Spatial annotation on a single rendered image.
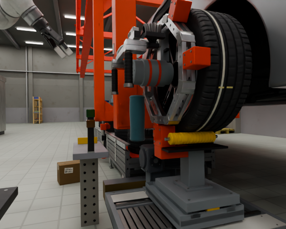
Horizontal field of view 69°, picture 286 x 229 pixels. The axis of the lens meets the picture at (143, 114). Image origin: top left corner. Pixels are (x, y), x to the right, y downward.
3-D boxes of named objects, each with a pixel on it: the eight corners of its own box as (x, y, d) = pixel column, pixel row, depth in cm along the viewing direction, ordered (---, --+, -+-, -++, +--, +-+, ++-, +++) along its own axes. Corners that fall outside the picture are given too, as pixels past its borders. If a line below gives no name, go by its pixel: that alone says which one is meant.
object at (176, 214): (244, 221, 105) (244, 202, 105) (180, 235, 94) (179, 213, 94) (191, 188, 153) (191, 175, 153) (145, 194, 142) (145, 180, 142)
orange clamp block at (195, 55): (198, 70, 88) (211, 65, 80) (181, 69, 86) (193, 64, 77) (198, 53, 88) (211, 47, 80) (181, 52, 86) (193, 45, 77)
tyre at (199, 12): (207, 155, 123) (284, 58, 77) (171, 158, 116) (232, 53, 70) (173, 83, 166) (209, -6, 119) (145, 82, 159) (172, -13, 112)
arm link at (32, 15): (34, 8, 108) (43, 19, 111) (20, 18, 105) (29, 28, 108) (36, 3, 101) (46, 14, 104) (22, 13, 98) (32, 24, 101)
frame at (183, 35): (196, 126, 88) (194, -3, 88) (182, 126, 86) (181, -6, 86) (152, 121, 140) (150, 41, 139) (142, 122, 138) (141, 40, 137)
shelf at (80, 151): (109, 157, 103) (108, 151, 103) (72, 160, 98) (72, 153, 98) (99, 145, 144) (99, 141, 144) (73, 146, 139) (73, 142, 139)
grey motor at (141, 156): (200, 189, 151) (199, 141, 151) (146, 196, 139) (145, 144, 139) (188, 181, 169) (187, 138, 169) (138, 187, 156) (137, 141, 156)
